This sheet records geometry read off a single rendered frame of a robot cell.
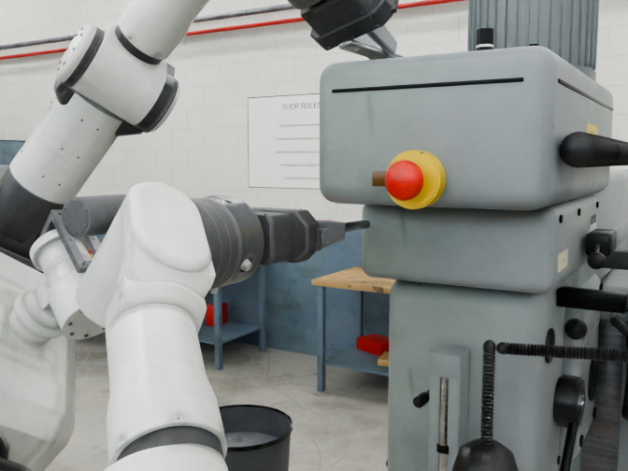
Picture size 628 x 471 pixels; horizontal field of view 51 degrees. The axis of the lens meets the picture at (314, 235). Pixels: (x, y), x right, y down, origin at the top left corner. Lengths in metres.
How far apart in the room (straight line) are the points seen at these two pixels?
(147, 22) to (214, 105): 5.76
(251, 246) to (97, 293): 0.15
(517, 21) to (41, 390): 0.81
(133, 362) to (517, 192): 0.40
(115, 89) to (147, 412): 0.49
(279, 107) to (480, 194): 5.48
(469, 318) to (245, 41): 5.71
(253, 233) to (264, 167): 5.57
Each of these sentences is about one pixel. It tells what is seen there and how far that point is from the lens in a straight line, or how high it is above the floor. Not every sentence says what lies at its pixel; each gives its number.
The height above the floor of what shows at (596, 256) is 1.66.
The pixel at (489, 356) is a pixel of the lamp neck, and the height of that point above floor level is 1.57.
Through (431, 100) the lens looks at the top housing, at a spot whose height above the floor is 1.84.
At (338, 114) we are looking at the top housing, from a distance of 0.74.
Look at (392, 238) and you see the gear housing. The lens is 0.82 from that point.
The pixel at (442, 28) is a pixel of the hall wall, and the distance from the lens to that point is 5.49.
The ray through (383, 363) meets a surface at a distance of 5.10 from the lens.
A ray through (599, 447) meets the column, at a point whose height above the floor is 1.27.
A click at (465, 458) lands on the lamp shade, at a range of 0.76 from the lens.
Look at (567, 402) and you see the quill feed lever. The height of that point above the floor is 1.47.
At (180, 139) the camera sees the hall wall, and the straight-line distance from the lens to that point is 6.84.
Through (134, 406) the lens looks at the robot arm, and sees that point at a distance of 0.43.
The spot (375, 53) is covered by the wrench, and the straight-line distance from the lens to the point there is 0.88.
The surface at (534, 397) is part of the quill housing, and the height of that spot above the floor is 1.50.
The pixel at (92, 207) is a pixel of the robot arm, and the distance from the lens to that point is 0.58.
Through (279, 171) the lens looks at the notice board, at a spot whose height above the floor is 1.68.
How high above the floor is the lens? 1.78
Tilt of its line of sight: 6 degrees down
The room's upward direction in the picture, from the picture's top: straight up
